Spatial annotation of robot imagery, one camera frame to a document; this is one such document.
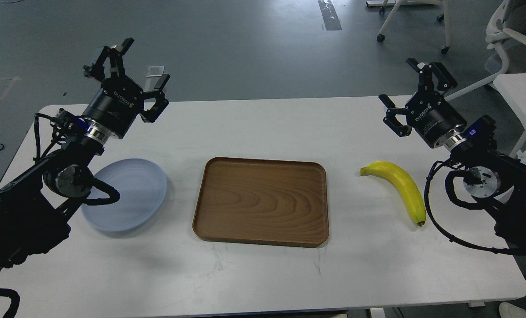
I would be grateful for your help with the white office chair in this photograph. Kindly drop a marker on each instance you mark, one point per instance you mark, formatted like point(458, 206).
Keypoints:
point(505, 31)

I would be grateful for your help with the yellow banana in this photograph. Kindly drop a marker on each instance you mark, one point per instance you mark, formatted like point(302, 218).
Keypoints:
point(404, 184)

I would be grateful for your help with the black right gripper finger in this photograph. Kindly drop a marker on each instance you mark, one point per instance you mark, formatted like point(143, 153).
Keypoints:
point(432, 77)
point(390, 116)

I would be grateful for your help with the light blue plate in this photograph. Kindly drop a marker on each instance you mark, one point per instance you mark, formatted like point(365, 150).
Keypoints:
point(142, 185)

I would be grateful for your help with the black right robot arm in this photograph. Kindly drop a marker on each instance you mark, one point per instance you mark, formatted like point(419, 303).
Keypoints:
point(480, 178)

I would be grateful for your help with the brown wooden tray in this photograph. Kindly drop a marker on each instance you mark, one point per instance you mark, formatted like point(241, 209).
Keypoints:
point(261, 201)

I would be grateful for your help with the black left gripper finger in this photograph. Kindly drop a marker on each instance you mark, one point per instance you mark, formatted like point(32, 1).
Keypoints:
point(114, 54)
point(161, 102)

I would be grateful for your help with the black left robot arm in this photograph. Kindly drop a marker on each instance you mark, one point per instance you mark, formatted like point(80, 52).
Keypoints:
point(36, 206)

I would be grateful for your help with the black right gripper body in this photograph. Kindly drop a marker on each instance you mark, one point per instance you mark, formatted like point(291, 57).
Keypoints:
point(432, 117)

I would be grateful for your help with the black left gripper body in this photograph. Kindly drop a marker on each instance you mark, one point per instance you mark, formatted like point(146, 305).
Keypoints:
point(116, 105)

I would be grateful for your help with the white rolling chair base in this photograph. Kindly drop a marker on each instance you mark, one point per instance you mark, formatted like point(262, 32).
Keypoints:
point(413, 18)

